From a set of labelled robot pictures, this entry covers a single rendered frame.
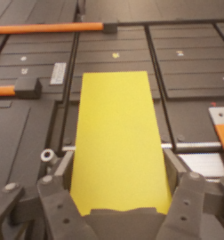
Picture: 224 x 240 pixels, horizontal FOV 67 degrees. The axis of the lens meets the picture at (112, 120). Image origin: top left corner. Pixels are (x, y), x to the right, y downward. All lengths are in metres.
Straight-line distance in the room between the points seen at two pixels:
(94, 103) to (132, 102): 0.04
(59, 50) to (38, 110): 0.15
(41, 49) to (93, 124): 0.25
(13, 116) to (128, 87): 0.16
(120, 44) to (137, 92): 0.19
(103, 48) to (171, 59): 0.12
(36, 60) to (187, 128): 0.27
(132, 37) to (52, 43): 0.16
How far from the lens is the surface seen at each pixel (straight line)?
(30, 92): 0.26
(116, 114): 0.16
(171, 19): 0.44
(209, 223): 0.22
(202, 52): 0.36
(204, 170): 0.24
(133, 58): 0.32
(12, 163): 0.22
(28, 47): 0.39
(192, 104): 0.28
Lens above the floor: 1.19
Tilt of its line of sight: 55 degrees down
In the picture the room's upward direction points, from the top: 2 degrees counter-clockwise
